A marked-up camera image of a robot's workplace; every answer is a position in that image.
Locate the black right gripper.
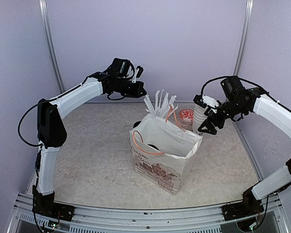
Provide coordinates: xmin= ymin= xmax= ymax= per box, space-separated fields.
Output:
xmin=198 ymin=98 xmax=248 ymax=134

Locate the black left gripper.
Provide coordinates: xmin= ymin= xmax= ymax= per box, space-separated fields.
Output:
xmin=116 ymin=77 xmax=147 ymax=98

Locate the white paper takeout bag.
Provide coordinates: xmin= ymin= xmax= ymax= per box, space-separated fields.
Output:
xmin=129 ymin=114 xmax=203 ymax=196

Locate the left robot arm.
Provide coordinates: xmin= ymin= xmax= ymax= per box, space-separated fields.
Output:
xmin=32 ymin=58 xmax=146 ymax=216

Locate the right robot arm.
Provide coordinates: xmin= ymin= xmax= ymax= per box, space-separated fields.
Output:
xmin=194 ymin=76 xmax=291 ymax=216

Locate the stack of white paper cups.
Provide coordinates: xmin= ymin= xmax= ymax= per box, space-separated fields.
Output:
xmin=192 ymin=104 xmax=207 ymax=133

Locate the red patterned bowl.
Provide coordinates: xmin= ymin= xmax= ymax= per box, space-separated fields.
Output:
xmin=179 ymin=109 xmax=194 ymax=130

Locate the stack of black lids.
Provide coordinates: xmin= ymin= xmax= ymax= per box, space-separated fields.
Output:
xmin=133 ymin=121 xmax=141 ymax=128

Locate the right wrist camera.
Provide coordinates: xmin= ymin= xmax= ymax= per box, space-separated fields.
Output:
xmin=193 ymin=95 xmax=220 ymax=109

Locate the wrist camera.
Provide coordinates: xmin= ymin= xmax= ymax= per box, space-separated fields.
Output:
xmin=193 ymin=95 xmax=220 ymax=109
xmin=134 ymin=66 xmax=144 ymax=79

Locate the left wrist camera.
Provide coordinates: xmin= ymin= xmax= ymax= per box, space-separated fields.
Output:
xmin=134 ymin=66 xmax=144 ymax=79

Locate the right aluminium corner post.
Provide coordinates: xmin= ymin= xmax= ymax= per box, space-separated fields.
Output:
xmin=233 ymin=0 xmax=254 ymax=75

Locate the aluminium corner post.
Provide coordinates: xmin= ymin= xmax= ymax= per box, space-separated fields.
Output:
xmin=39 ymin=0 xmax=65 ymax=93
xmin=233 ymin=0 xmax=254 ymax=75

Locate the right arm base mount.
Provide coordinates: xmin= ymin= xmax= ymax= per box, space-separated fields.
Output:
xmin=222 ymin=187 xmax=264 ymax=221

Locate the front aluminium frame rail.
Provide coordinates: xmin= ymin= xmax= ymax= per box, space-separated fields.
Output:
xmin=4 ymin=193 xmax=291 ymax=233

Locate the left aluminium corner post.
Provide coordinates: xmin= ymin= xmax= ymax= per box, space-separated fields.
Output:
xmin=39 ymin=0 xmax=65 ymax=93

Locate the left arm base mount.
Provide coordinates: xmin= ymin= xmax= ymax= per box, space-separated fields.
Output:
xmin=32 ymin=185 xmax=75 ymax=222

